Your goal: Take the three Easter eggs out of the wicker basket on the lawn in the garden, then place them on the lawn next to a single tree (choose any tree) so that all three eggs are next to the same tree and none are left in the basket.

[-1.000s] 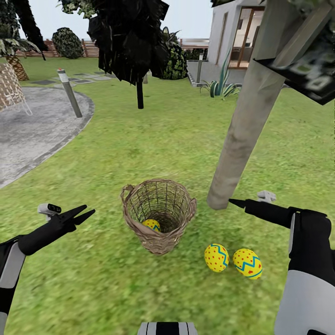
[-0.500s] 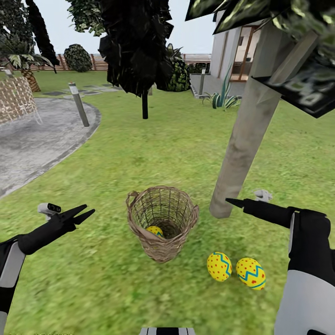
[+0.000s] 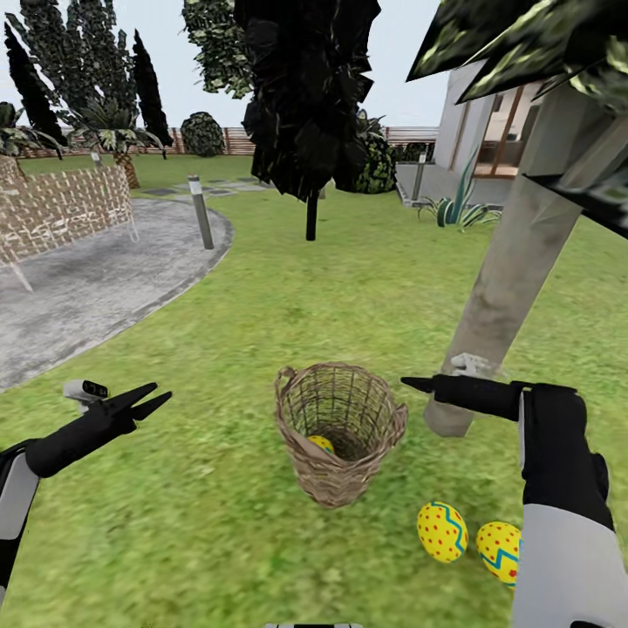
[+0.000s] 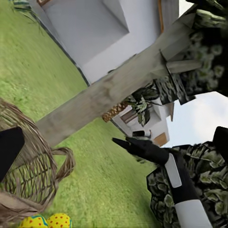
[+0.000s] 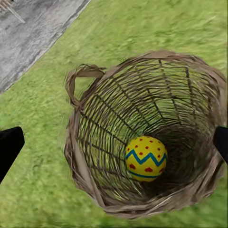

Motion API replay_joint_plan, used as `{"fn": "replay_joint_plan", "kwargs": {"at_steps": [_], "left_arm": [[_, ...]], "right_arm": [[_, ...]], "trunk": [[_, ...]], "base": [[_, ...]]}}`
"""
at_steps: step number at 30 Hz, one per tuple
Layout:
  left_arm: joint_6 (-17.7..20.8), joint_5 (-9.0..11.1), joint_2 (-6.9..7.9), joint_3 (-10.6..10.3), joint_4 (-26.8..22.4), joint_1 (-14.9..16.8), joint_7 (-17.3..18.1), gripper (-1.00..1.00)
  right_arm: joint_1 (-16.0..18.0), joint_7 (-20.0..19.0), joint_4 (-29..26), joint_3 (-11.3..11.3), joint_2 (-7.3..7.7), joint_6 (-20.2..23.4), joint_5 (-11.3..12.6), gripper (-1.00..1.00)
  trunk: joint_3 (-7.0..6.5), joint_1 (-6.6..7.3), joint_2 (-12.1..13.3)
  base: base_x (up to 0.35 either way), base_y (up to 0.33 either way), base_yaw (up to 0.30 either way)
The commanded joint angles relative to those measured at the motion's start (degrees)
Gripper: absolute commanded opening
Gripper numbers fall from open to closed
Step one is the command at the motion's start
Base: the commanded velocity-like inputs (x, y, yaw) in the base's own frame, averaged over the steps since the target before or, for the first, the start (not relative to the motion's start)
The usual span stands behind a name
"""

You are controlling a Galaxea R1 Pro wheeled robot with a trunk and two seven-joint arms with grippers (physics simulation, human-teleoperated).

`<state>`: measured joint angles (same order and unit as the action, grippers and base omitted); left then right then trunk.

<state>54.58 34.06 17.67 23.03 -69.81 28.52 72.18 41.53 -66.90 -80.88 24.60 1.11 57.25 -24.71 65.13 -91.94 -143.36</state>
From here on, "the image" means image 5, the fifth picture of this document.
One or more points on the easter egg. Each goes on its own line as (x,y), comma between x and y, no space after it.
(146,157)

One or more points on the wicker basket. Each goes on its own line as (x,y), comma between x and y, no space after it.
(134,200)

